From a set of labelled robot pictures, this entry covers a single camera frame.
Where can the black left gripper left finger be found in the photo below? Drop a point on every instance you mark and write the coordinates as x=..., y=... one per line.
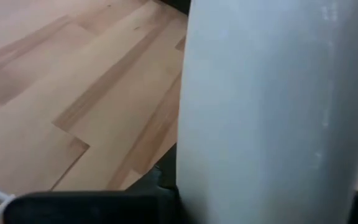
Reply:
x=89, y=208

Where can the plain white plate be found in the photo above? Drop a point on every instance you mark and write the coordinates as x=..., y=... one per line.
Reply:
x=275, y=109

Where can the black aluminium table frame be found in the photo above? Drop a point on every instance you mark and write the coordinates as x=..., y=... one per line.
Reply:
x=176, y=3

